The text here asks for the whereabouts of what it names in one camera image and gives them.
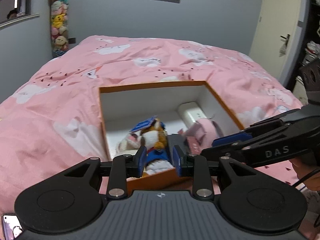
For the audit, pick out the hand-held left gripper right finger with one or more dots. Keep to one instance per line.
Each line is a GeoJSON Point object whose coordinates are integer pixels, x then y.
{"type": "Point", "coordinates": [177, 160]}

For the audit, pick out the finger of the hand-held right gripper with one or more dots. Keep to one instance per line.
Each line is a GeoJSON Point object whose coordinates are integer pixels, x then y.
{"type": "Point", "coordinates": [230, 138]}
{"type": "Point", "coordinates": [270, 123]}

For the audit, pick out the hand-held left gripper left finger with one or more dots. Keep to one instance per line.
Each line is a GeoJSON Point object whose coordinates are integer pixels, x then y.
{"type": "Point", "coordinates": [143, 158]}

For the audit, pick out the pink cloth pouch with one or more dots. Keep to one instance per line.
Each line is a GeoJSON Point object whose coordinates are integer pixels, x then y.
{"type": "Point", "coordinates": [207, 130]}

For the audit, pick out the orange and blue plush toy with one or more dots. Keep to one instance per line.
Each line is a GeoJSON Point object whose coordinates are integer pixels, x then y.
{"type": "Point", "coordinates": [152, 135]}

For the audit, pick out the orange cardboard box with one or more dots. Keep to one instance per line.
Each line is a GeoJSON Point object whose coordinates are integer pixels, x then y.
{"type": "Point", "coordinates": [150, 183]}

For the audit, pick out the white case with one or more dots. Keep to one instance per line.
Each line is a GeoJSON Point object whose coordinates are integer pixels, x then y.
{"type": "Point", "coordinates": [190, 115]}

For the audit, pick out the person's right hand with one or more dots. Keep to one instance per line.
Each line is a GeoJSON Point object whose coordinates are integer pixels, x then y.
{"type": "Point", "coordinates": [301, 172]}

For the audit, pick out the black rectangular object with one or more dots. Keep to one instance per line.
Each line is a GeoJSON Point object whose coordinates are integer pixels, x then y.
{"type": "Point", "coordinates": [176, 139]}

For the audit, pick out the white storage bin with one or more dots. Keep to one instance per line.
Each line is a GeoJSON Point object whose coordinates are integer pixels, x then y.
{"type": "Point", "coordinates": [298, 86]}

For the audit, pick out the grey hanging pouch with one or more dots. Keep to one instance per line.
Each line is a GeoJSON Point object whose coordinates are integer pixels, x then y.
{"type": "Point", "coordinates": [282, 50]}

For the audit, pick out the folded clothes pile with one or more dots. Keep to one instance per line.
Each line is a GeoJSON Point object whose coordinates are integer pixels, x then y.
{"type": "Point", "coordinates": [313, 47]}

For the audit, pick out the dark shelf unit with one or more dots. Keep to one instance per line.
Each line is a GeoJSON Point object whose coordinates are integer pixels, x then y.
{"type": "Point", "coordinates": [311, 30]}

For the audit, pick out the pink cloud print blanket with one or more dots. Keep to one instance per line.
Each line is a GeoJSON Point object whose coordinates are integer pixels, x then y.
{"type": "Point", "coordinates": [62, 92]}

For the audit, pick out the cream door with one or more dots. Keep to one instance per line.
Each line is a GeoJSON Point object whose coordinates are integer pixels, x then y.
{"type": "Point", "coordinates": [272, 17]}

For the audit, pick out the smartphone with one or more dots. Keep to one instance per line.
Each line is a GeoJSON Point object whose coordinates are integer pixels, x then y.
{"type": "Point", "coordinates": [10, 226]}

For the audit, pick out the clear tube of plush toys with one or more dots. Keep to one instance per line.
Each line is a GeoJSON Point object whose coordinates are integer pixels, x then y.
{"type": "Point", "coordinates": [60, 20]}

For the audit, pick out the window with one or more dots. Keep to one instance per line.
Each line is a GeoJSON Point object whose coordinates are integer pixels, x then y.
{"type": "Point", "coordinates": [10, 0]}

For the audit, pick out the dark wall socket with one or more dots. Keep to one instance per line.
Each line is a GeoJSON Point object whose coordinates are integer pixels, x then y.
{"type": "Point", "coordinates": [72, 40]}

